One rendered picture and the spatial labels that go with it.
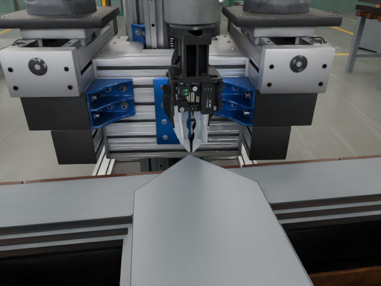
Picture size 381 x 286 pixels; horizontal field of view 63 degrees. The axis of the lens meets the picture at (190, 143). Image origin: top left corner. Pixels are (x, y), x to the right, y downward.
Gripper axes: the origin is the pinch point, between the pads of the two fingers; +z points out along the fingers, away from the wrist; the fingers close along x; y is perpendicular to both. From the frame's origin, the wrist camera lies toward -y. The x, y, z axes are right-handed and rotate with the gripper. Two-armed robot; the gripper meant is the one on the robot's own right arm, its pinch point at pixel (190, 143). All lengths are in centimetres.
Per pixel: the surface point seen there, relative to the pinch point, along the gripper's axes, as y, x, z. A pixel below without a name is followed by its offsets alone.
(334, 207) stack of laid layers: 17.3, 17.8, 1.9
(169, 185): 11.1, -4.5, 0.5
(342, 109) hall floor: -196, 166, 86
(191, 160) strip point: 5.0, -0.4, 0.5
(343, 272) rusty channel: 19.3, 20.9, 13.3
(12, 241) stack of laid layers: 17.5, -24.3, 2.4
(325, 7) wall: -912, 528, 78
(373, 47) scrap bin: -397, 332, 79
